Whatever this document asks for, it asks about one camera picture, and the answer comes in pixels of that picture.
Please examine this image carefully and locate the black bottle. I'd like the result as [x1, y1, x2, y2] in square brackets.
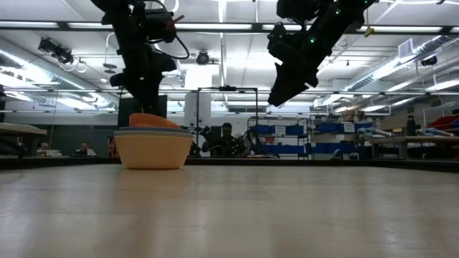
[406, 115, 417, 138]

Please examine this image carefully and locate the black ceiling camera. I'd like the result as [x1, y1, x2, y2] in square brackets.
[195, 49, 211, 67]

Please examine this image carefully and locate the black ceiling projector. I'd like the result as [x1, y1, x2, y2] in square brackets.
[37, 36, 75, 66]

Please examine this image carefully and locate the black ceiling device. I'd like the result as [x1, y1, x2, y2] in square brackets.
[420, 54, 439, 67]

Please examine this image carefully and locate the beige bowl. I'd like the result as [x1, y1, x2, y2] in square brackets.
[113, 130, 194, 171]

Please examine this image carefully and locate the wooden work table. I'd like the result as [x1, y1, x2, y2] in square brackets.
[368, 135, 459, 161]

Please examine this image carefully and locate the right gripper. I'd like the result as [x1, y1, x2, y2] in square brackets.
[266, 21, 326, 108]

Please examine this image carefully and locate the black tall stand frame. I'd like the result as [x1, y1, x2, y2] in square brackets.
[195, 85, 260, 157]

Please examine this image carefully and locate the white cabinet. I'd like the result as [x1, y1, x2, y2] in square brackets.
[184, 92, 213, 128]

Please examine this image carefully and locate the orange bowl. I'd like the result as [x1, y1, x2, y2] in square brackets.
[128, 113, 181, 130]

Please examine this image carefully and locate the silver ventilation duct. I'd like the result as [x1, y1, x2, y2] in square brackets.
[343, 34, 459, 92]
[0, 37, 120, 110]

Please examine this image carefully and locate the person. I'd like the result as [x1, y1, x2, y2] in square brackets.
[201, 122, 250, 158]
[35, 141, 53, 158]
[72, 141, 98, 158]

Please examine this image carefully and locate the red bin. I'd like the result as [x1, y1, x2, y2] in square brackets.
[427, 114, 459, 131]

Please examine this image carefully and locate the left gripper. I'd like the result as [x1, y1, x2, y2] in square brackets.
[109, 49, 178, 116]

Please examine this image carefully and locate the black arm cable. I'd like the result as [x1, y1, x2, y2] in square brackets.
[153, 33, 191, 60]

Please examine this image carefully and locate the shelf with blue bins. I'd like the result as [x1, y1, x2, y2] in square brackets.
[309, 119, 374, 161]
[247, 115, 310, 159]

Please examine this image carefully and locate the ceiling vent grille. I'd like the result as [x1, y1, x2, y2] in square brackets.
[397, 37, 415, 59]

